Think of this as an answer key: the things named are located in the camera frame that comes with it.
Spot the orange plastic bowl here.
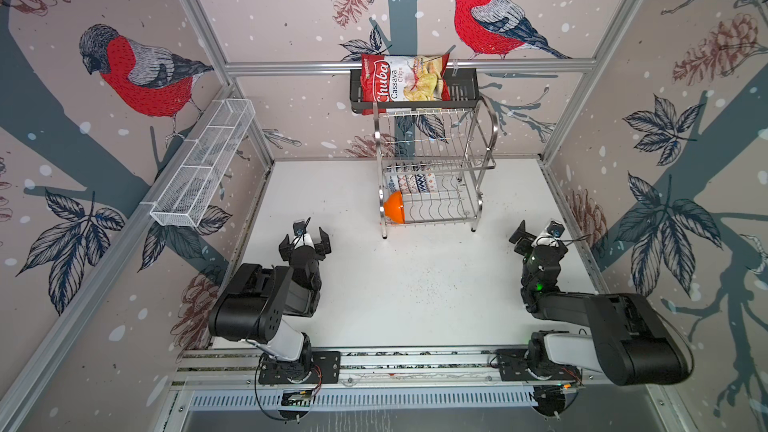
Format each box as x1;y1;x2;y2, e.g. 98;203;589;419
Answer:
383;191;406;225

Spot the red patterned ceramic bowl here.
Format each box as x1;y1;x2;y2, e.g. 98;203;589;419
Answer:
398;174;410;194

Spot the green patterned ceramic bowl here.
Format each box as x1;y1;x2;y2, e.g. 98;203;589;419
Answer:
425;173;438;193

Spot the white brown patterned bowl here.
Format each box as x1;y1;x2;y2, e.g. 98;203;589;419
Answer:
406;174;419;194

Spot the stainless steel dish rack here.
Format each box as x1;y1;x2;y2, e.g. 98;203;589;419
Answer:
373;97;500;239

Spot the blue geometric upturned bowl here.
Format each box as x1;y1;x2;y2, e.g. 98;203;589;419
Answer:
416;174;428;193

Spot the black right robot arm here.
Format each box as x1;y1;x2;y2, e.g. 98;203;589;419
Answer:
509;220;694;386

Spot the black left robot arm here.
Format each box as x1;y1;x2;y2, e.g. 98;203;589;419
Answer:
208;221;332;385

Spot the red cassava chips bag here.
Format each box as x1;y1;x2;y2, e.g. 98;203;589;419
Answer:
361;54;451;104

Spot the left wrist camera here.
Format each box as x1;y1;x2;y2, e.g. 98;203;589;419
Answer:
292;218;311;239

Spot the white wire mesh shelf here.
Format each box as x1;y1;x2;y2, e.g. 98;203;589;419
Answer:
150;98;255;228

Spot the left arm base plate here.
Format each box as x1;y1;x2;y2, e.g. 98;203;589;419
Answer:
256;351;341;386

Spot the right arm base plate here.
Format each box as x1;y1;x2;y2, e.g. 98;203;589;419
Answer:
488;348;582;383

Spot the aluminium mounting rail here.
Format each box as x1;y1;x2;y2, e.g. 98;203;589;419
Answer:
169;345;610;390

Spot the black wall basket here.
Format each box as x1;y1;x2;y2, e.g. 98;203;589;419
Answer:
349;68;480;115

